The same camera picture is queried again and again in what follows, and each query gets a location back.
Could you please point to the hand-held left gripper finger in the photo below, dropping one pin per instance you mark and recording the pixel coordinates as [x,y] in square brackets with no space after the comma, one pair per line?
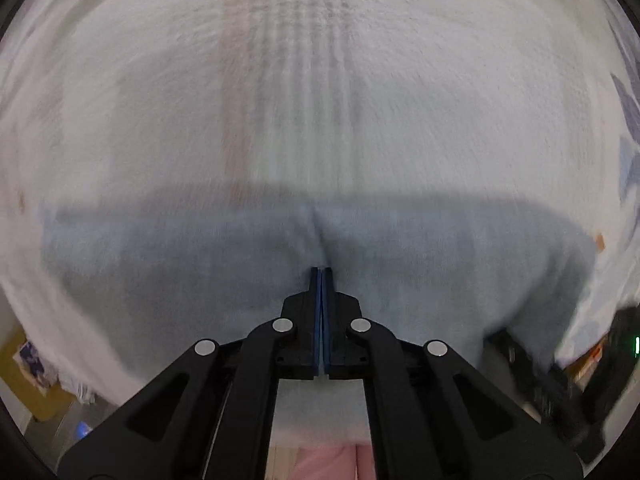
[327,285]
[315,285]

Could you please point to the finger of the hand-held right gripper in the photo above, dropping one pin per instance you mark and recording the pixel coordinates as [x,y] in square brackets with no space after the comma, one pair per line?
[550,400]

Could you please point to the grey hoodie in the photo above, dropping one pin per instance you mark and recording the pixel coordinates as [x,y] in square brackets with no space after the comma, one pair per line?
[200,260]

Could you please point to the person's pink pants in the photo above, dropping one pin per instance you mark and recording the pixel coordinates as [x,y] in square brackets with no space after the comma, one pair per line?
[325,465]

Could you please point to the leaf print bed sheet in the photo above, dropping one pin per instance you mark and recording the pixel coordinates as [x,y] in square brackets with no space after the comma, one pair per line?
[300,85]

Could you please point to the pile of printed papers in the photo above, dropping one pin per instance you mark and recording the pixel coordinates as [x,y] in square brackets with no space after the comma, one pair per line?
[75,390]

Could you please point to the small blue object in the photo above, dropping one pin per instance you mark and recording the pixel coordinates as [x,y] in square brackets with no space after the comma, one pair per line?
[83,430]

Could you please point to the cardboard box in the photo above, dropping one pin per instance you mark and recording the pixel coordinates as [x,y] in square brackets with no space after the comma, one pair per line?
[30,400]

